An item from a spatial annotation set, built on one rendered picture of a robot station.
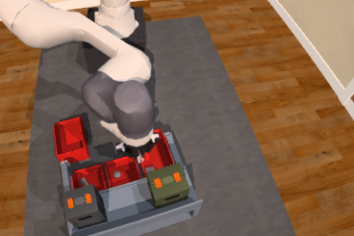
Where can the olive green case with orange latches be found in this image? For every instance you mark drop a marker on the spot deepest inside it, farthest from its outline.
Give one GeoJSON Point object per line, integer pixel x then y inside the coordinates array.
{"type": "Point", "coordinates": [168, 185]}

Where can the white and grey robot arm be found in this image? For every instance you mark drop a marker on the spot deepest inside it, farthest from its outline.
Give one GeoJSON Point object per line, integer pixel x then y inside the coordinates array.
{"type": "Point", "coordinates": [128, 105]}

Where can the white round disc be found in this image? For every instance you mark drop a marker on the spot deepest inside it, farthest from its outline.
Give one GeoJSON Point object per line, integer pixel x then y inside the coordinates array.
{"type": "Point", "coordinates": [117, 174]}

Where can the grey metal shelf frame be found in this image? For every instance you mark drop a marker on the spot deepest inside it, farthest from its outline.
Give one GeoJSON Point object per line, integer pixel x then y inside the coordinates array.
{"type": "Point", "coordinates": [128, 205]}

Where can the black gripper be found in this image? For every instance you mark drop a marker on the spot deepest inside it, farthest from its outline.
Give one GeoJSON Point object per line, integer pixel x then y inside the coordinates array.
{"type": "Point", "coordinates": [120, 148]}

